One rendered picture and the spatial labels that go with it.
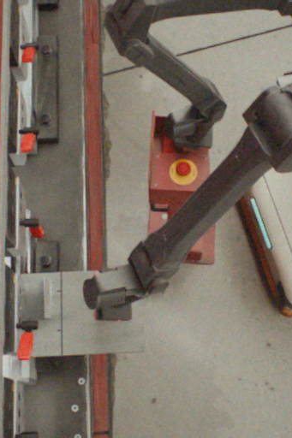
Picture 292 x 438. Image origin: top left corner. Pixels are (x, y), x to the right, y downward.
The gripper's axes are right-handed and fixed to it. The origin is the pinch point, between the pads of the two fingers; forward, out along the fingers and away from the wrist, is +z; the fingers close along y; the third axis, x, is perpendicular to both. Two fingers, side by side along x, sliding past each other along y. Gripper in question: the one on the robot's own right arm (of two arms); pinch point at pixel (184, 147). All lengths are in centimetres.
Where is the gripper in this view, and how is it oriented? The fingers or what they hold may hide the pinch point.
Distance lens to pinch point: 184.2
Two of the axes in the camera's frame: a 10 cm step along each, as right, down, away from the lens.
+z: -2.3, 3.1, 9.2
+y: -9.7, -1.3, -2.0
